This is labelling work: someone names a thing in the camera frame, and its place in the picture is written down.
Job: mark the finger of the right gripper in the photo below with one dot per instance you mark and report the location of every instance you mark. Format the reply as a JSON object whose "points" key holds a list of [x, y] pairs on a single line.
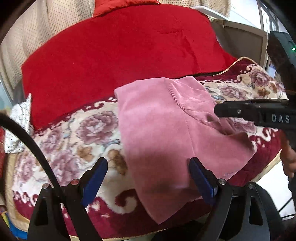
{"points": [[263, 112]]}

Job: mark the wooden bed headboard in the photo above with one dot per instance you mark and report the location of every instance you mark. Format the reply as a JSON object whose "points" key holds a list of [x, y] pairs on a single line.
{"points": [[242, 40]]}

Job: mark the person's right hand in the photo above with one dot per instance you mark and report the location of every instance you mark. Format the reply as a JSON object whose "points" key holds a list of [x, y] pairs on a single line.
{"points": [[287, 157]]}

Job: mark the floral plush blanket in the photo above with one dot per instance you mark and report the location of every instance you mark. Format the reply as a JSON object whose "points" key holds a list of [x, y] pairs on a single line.
{"points": [[73, 144]]}

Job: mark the pink corduroy zip jacket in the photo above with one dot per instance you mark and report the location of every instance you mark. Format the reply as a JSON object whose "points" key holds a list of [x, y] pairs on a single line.
{"points": [[163, 124]]}

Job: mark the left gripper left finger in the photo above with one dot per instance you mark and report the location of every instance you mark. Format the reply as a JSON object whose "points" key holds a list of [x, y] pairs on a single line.
{"points": [[47, 221]]}

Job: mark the beige dotted curtain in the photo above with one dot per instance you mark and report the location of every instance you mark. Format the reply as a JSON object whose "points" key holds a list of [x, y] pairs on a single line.
{"points": [[42, 21]]}

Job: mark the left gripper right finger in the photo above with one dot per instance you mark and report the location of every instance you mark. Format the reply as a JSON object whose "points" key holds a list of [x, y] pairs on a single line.
{"points": [[237, 212]]}

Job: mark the red quilt on sofa back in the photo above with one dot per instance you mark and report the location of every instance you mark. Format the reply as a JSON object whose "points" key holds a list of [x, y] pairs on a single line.
{"points": [[88, 60]]}

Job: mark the white black patterned pillow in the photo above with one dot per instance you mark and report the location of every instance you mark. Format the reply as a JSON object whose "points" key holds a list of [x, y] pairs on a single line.
{"points": [[20, 121]]}

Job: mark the red cushion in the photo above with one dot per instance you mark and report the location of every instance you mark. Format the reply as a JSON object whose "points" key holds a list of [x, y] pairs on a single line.
{"points": [[103, 7]]}

